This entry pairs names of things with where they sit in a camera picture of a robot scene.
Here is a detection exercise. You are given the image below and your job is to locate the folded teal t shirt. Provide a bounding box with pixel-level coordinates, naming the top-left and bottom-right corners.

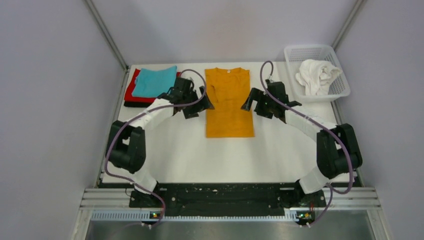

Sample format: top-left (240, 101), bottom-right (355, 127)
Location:
top-left (131, 65), bottom-right (177, 98)

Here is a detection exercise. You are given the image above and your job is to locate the folded red t shirt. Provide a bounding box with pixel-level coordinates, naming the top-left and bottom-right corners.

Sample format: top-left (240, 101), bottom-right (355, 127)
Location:
top-left (124, 68), bottom-right (179, 102)

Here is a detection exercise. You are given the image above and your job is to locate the aluminium frame rail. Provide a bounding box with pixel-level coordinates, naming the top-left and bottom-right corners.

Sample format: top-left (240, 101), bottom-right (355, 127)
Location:
top-left (79, 188), bottom-right (381, 224)

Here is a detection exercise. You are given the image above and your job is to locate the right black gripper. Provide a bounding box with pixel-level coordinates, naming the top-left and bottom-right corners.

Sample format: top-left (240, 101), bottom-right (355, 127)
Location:
top-left (241, 87), bottom-right (276, 119)

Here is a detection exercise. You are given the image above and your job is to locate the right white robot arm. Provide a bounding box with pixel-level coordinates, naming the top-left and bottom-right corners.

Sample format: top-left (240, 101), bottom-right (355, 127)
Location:
top-left (241, 80), bottom-right (363, 206)

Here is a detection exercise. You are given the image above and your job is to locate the folded black t shirt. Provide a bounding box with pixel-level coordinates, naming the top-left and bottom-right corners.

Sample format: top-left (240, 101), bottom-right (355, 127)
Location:
top-left (123, 101), bottom-right (153, 108)

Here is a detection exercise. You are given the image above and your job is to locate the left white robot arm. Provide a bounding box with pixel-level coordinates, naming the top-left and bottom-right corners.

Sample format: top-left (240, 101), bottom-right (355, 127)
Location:
top-left (104, 77), bottom-right (214, 207)

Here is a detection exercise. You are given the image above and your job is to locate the yellow t shirt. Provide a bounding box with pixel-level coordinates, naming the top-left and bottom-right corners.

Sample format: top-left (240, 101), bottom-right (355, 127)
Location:
top-left (204, 67), bottom-right (255, 138)

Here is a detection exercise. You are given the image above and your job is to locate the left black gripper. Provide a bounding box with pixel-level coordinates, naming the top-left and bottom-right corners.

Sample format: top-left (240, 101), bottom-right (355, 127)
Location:
top-left (182, 86), bottom-right (214, 119)

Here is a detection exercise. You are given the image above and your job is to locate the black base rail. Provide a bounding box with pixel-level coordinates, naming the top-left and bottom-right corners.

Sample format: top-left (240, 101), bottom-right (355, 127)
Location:
top-left (129, 183), bottom-right (326, 217)

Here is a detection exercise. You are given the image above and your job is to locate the white t shirt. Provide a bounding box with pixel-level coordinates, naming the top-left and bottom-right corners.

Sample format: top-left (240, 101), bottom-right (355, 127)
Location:
top-left (295, 59), bottom-right (343, 96)

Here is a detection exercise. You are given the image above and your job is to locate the white plastic basket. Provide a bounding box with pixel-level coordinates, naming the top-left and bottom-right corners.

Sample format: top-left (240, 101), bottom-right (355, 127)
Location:
top-left (284, 44), bottom-right (351, 103)

